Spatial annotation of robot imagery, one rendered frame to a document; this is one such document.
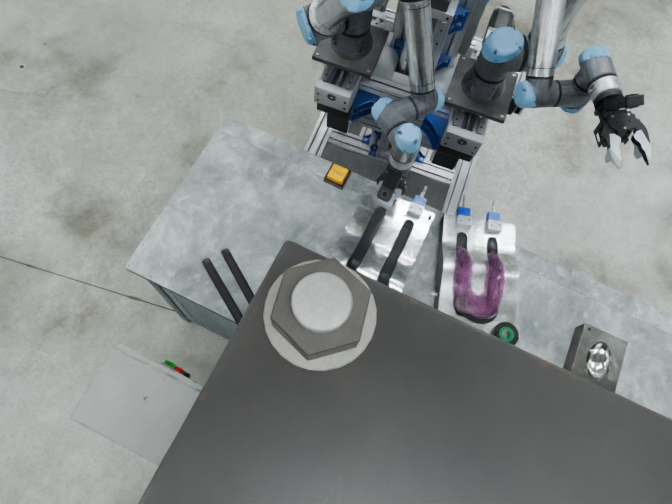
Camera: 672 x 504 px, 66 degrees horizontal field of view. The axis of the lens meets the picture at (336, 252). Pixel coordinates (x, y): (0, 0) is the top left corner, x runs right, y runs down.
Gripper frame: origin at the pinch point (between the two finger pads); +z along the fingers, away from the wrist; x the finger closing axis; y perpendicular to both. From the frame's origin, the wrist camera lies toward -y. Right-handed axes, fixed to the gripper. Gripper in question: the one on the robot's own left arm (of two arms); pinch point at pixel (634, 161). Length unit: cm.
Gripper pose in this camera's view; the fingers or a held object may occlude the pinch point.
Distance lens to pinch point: 148.6
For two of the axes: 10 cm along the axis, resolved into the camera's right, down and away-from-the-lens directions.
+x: -9.9, 1.2, 0.4
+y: 0.7, 3.4, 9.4
